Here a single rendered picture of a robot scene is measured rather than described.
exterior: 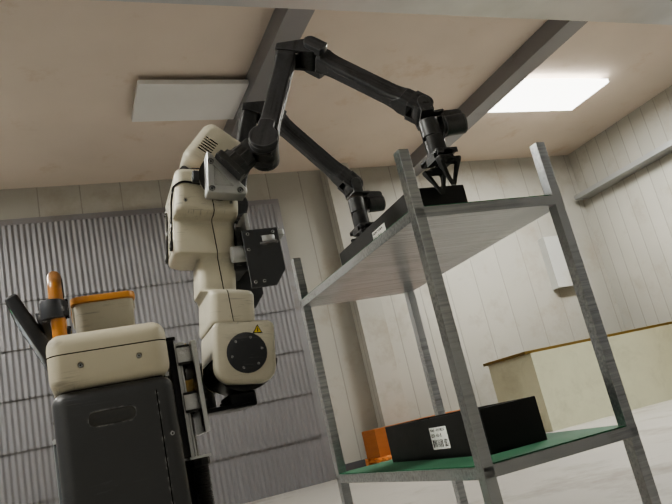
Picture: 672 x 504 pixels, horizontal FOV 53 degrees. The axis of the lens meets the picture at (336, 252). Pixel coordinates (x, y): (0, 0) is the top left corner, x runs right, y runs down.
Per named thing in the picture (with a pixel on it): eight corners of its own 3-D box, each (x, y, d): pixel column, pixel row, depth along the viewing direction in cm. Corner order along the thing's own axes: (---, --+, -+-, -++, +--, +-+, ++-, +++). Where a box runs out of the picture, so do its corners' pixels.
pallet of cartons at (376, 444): (453, 449, 718) (444, 412, 727) (491, 445, 653) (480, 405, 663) (365, 472, 675) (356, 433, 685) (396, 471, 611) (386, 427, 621)
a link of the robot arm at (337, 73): (299, 71, 201) (298, 42, 192) (310, 61, 204) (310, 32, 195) (422, 133, 189) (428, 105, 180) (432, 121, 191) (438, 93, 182)
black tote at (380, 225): (346, 284, 229) (339, 253, 232) (390, 278, 236) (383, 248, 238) (419, 227, 178) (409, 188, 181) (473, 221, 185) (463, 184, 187)
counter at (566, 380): (714, 387, 747) (689, 317, 767) (548, 432, 653) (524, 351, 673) (661, 396, 815) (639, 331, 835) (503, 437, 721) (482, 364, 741)
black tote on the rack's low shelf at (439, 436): (392, 462, 214) (384, 427, 216) (438, 450, 221) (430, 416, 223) (492, 454, 163) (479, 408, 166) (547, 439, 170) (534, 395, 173)
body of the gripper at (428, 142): (441, 169, 186) (434, 145, 188) (459, 152, 177) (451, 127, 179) (421, 170, 183) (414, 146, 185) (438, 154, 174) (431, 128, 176)
